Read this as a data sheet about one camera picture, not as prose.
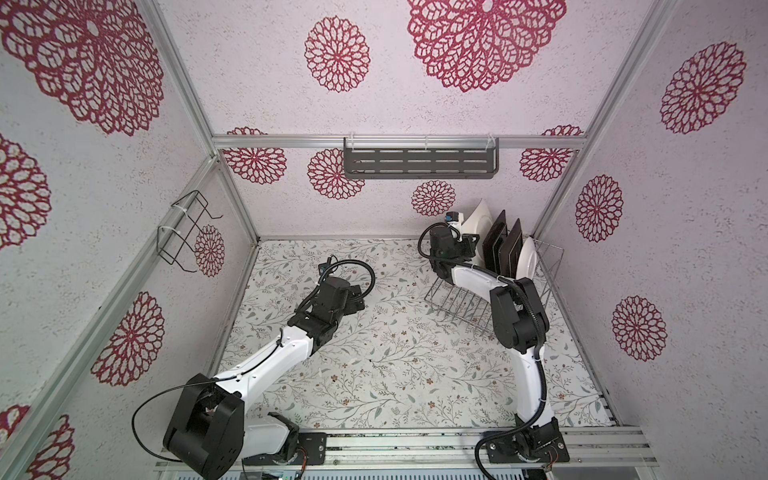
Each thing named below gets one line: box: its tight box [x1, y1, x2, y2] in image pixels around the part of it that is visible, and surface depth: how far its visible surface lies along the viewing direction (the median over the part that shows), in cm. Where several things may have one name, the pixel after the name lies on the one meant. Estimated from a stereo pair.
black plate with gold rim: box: [498, 218, 523, 279], surface depth 95 cm
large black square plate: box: [482, 209, 508, 275], surface depth 97 cm
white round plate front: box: [516, 236, 537, 280], surface depth 97 cm
